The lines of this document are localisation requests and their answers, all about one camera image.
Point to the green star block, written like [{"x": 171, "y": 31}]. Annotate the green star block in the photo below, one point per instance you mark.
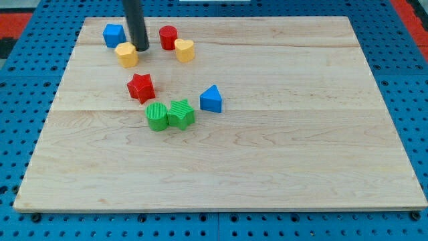
[{"x": 181, "y": 114}]

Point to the red star block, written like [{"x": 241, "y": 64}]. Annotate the red star block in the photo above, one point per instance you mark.
[{"x": 141, "y": 88}]

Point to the light wooden board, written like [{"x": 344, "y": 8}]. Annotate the light wooden board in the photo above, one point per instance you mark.
[{"x": 303, "y": 126}]

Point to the blue triangle block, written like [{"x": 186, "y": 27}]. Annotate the blue triangle block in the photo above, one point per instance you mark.
[{"x": 211, "y": 100}]

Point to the green cylinder block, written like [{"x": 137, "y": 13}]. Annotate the green cylinder block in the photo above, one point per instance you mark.
[{"x": 156, "y": 114}]

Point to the yellow heart block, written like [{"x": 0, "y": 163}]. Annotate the yellow heart block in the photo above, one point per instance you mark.
[{"x": 185, "y": 50}]

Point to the red cylinder block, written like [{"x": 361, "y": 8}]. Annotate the red cylinder block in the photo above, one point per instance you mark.
[{"x": 168, "y": 34}]

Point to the yellow hexagon block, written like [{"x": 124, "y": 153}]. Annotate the yellow hexagon block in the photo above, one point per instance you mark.
[{"x": 126, "y": 54}]

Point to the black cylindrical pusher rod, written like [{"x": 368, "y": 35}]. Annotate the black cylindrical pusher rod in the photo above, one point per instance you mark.
[{"x": 135, "y": 20}]

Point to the blue cube block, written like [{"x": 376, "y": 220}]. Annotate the blue cube block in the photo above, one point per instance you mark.
[{"x": 113, "y": 35}]

